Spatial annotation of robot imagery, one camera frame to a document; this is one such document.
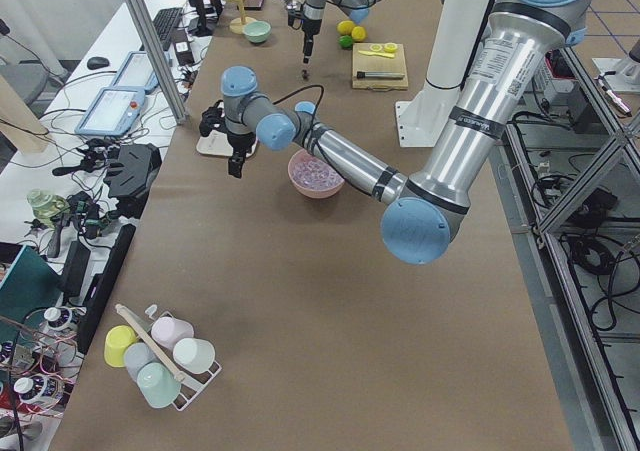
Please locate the yellow plastic knife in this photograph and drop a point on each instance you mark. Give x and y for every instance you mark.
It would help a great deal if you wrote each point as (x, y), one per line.
(377, 54)

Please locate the grey cup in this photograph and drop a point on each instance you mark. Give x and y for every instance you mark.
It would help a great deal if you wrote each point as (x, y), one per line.
(136, 357)

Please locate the light blue plastic cup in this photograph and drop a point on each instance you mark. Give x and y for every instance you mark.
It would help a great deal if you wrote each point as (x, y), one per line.
(305, 107)

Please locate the mint green bowl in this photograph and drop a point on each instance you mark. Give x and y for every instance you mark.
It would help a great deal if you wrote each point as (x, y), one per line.
(257, 32)

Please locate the white cup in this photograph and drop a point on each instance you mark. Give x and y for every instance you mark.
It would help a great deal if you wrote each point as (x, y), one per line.
(194, 355)

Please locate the pink bowl of ice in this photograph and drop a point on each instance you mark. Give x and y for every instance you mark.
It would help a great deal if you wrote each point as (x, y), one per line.
(312, 177)

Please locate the yellow lemon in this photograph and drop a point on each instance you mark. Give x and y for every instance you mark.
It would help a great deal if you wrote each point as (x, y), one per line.
(358, 34)
(345, 27)

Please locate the green lime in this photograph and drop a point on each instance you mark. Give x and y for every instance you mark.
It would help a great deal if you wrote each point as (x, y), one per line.
(346, 42)

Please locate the black keyboard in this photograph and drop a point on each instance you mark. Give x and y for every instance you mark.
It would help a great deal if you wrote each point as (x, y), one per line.
(165, 22)

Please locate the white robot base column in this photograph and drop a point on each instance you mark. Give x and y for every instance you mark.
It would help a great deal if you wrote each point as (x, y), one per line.
(461, 26)

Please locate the teach pendant near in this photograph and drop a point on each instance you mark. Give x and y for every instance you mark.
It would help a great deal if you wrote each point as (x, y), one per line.
(113, 112)

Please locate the steel muddler black tip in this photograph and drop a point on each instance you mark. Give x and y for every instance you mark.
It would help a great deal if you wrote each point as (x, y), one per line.
(377, 75)

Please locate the metal ice scoop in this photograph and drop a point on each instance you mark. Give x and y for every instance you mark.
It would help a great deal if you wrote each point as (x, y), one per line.
(292, 5)

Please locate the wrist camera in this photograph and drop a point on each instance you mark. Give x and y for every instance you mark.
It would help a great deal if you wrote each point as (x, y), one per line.
(213, 120)
(294, 17)

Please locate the yellow cup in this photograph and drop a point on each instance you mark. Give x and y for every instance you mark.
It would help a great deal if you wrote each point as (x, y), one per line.
(118, 339)

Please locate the cream rabbit tray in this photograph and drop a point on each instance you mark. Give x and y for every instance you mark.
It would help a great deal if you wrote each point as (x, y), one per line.
(215, 144)

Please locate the pink cup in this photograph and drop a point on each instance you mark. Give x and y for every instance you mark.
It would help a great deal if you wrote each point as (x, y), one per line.
(166, 331)

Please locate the teach pendant far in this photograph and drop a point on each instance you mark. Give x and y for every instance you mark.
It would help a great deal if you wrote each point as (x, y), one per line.
(136, 71)

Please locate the wooden cutting board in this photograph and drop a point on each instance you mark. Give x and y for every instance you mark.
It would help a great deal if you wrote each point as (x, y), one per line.
(367, 63)

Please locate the aluminium frame post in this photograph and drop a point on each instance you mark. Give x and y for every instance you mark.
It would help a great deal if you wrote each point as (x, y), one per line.
(149, 38)

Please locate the mint green cup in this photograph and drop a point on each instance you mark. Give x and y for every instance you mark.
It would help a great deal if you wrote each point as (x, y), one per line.
(157, 385)

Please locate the teach pendant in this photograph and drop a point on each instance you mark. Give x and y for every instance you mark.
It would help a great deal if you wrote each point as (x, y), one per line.
(136, 71)
(113, 112)

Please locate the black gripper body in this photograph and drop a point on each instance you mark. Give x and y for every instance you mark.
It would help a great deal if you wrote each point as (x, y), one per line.
(241, 143)
(310, 28)

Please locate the wooden mug tree stand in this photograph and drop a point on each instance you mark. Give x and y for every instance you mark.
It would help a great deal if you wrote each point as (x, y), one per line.
(236, 16)

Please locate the white wire cup rack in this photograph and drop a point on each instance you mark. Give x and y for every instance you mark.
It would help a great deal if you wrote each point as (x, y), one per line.
(192, 385)

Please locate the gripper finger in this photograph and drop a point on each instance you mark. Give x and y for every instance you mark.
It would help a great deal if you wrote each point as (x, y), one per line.
(235, 165)
(307, 50)

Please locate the black computer mouse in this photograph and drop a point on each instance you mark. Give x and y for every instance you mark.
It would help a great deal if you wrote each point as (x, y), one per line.
(97, 62)

